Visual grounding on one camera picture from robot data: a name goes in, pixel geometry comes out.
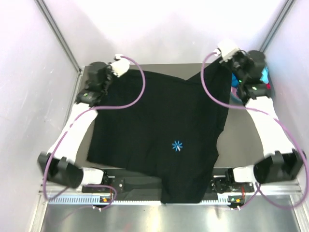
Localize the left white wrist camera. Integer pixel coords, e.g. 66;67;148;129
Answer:
110;54;130;77

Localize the dark blue t shirt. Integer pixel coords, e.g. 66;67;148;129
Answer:
231;73;239;88

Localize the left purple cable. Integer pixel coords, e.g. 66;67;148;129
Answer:
42;55;147;210

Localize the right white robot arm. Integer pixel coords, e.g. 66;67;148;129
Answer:
202;48;306;191

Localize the purple cable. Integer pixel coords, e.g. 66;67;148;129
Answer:
42;55;147;210
200;51;309;210

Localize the aluminium corner post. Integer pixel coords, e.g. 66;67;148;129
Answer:
34;0;82;73
259;0;296;52

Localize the blue-grey laundry basket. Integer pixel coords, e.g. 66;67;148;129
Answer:
230;87;243;104

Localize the left aluminium corner post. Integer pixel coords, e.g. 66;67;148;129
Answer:
34;0;82;73

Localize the light cyan t shirt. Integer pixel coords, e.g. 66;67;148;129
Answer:
260;66;269;84

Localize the black t shirt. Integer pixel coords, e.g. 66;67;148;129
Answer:
87;60;231;203

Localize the right aluminium corner post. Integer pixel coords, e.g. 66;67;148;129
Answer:
259;0;296;52

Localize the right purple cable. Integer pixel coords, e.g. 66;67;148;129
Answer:
200;51;309;210

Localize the grey slotted cable duct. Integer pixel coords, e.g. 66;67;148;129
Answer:
48;193;243;206

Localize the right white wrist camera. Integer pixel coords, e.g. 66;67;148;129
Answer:
214;39;240;62

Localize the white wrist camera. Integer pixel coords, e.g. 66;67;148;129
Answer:
110;54;130;77
214;39;240;62

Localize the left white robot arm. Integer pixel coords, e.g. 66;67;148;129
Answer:
38;61;114;192

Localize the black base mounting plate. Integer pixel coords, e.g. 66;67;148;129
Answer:
81;168;256;195

